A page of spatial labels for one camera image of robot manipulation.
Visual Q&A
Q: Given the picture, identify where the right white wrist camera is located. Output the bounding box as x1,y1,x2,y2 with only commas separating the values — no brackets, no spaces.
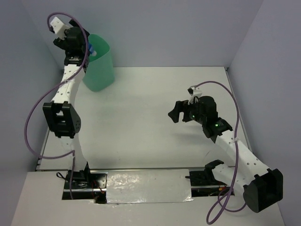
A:
188,86,202,105

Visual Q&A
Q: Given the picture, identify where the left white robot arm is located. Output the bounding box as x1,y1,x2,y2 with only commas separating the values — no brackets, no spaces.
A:
43,17,92,188

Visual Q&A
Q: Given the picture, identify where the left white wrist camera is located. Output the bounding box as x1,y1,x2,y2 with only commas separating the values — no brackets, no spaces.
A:
50,16,70,40

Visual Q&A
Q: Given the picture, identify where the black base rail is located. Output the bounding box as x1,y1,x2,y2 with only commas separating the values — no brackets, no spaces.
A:
57,168,227,204

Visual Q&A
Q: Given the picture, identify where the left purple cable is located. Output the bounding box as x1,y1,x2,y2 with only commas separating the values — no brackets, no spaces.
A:
25,12,91,200

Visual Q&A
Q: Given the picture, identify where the blue label clear bottle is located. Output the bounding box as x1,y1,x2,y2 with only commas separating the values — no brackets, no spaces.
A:
88,42,97,57

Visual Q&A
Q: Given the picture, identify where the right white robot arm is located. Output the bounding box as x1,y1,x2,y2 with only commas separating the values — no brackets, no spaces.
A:
168,95,283,213

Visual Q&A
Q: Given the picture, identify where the green plastic bin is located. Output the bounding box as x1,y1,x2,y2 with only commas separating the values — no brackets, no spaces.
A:
83,34,115,92

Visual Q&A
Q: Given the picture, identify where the silver foil sheet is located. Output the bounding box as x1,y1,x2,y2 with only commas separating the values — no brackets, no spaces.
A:
106,169,193,204

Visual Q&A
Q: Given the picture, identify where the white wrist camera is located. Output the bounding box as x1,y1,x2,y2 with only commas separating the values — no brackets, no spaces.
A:
50,16,70,40
188,86,202,105

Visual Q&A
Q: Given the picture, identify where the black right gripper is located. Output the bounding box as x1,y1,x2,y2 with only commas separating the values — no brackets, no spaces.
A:
168,97,206,124

